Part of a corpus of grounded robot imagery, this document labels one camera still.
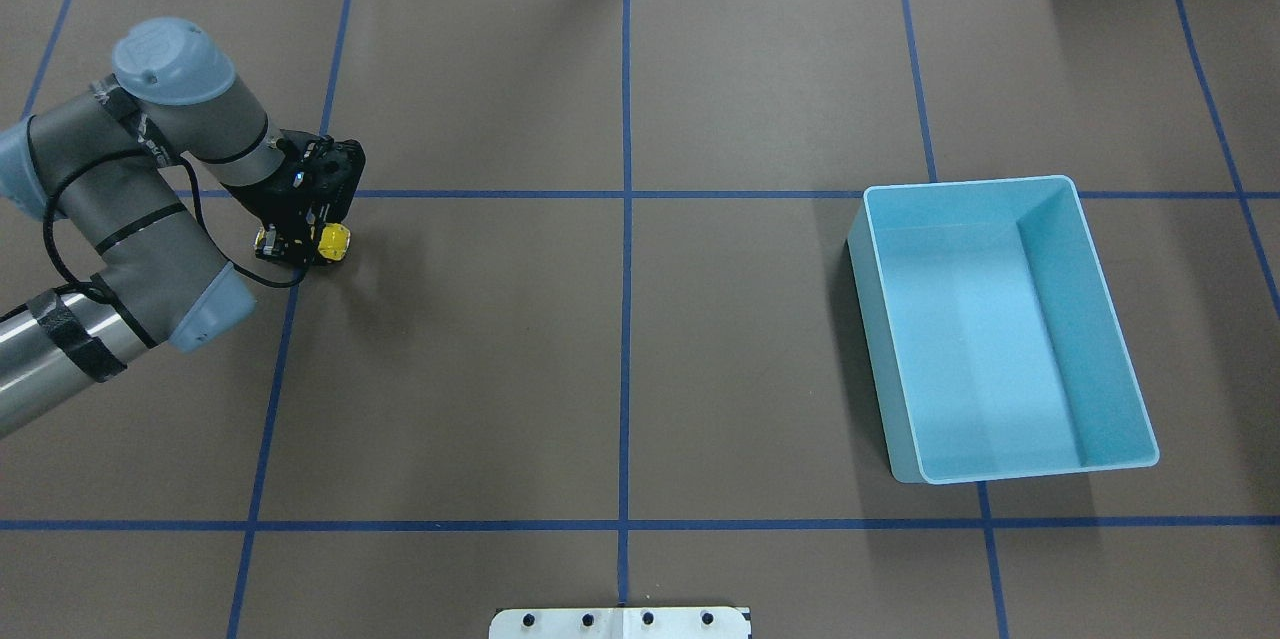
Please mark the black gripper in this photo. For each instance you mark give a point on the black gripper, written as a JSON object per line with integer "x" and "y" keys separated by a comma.
{"x": 283, "y": 215}

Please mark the yellow beetle toy car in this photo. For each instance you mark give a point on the yellow beetle toy car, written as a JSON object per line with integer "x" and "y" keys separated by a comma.
{"x": 332, "y": 243}

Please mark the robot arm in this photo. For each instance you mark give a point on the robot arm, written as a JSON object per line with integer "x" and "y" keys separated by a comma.
{"x": 137, "y": 264}

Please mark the light blue plastic bin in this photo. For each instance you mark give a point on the light blue plastic bin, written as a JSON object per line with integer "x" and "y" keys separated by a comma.
{"x": 993, "y": 338}

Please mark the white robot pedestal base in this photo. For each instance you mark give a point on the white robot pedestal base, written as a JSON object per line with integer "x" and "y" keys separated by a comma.
{"x": 623, "y": 622}

